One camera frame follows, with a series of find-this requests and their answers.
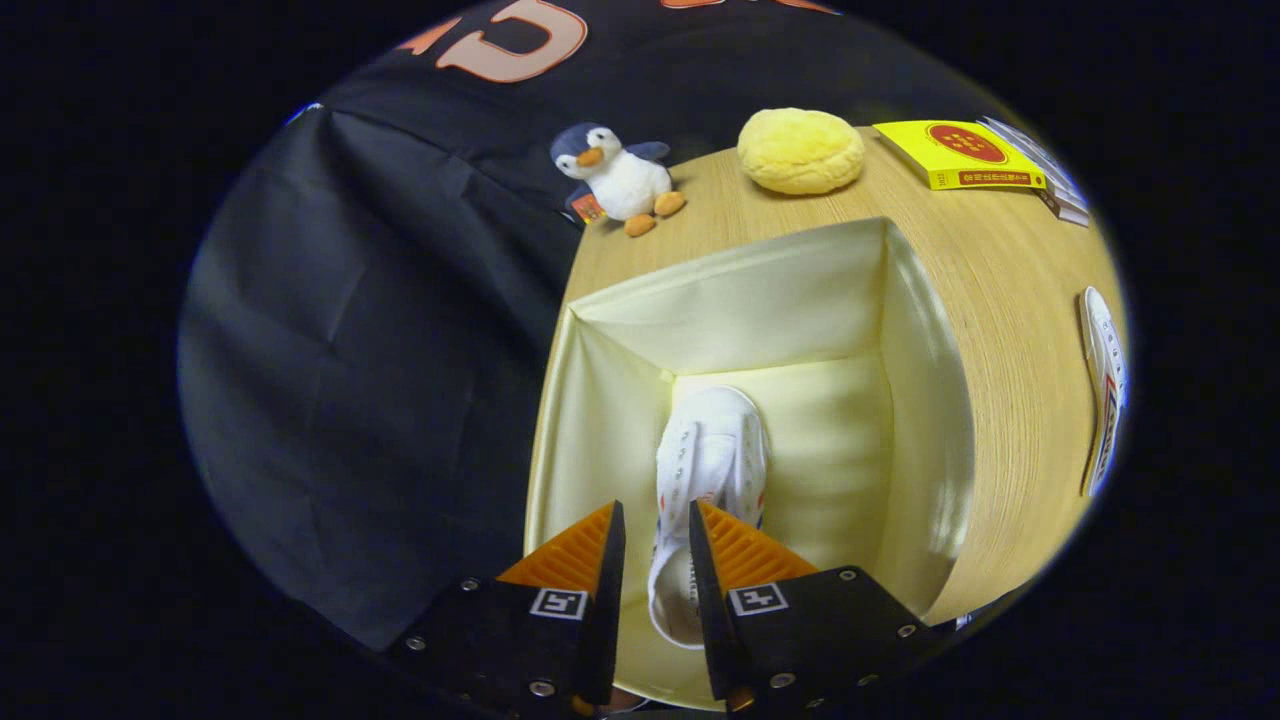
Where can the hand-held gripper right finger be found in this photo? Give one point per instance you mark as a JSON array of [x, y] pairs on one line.
[[708, 600]]

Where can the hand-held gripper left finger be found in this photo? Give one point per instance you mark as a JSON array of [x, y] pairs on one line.
[[610, 600]]

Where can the white canvas shoe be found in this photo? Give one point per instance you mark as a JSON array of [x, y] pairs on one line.
[[710, 450], [1105, 350]]

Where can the cream fabric storage box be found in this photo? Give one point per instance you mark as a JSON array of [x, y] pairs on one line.
[[760, 300]]

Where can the black backdrop cloth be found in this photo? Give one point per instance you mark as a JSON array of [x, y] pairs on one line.
[[350, 350]]

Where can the plush penguin toy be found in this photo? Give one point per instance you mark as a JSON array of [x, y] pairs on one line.
[[625, 180]]

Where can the round yellow plush cushion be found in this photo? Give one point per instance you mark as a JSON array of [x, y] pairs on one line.
[[800, 150]]

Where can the yellow book red circle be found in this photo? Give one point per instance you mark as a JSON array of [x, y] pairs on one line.
[[955, 150]]

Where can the pale book brown spine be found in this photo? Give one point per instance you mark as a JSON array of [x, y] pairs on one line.
[[1070, 216]]

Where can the white book floral cover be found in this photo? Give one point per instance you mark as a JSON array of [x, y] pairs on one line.
[[1030, 150]]

